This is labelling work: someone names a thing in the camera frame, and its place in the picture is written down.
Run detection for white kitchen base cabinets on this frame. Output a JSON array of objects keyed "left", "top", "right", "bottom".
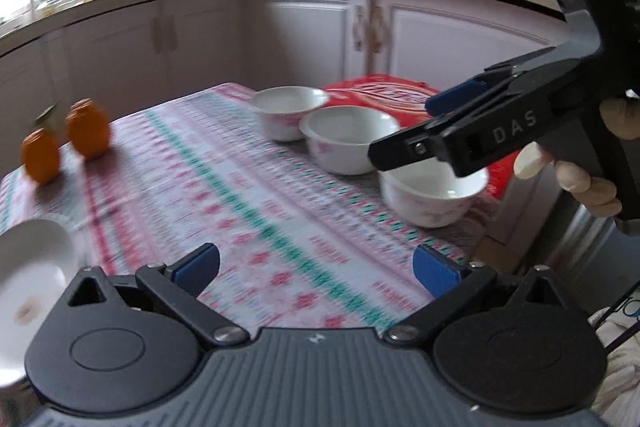
[{"left": 0, "top": 0, "right": 563, "bottom": 168}]

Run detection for orange with green leaf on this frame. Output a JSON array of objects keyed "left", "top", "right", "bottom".
[{"left": 21, "top": 102, "right": 66, "bottom": 185}]

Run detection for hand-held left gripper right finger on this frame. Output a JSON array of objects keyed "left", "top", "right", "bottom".
[{"left": 382, "top": 243, "right": 576, "bottom": 348}]

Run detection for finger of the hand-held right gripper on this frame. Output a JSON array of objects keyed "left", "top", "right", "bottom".
[
  {"left": 426, "top": 66, "right": 519, "bottom": 116},
  {"left": 368, "top": 117, "right": 455, "bottom": 173}
]

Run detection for bumpy-topped orange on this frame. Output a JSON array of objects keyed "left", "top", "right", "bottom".
[{"left": 66, "top": 98, "right": 110, "bottom": 159}]

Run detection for patterned striped tablecloth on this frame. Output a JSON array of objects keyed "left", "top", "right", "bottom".
[{"left": 0, "top": 82, "right": 501, "bottom": 333}]

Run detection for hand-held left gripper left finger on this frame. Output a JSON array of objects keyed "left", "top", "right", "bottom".
[{"left": 67, "top": 243, "right": 251, "bottom": 348}]

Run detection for person's right hand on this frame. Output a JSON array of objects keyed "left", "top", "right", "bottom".
[{"left": 514, "top": 98, "right": 640, "bottom": 220}]

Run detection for white floral bowl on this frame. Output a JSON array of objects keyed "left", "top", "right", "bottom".
[
  {"left": 249, "top": 86, "right": 330, "bottom": 142},
  {"left": 299, "top": 107, "right": 401, "bottom": 176},
  {"left": 378, "top": 164, "right": 490, "bottom": 229}
]

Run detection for red printed packet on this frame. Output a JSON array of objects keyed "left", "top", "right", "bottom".
[{"left": 320, "top": 74, "right": 516, "bottom": 198}]

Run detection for white floral plate stained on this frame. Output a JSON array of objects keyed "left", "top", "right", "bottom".
[{"left": 0, "top": 219, "right": 77, "bottom": 390}]

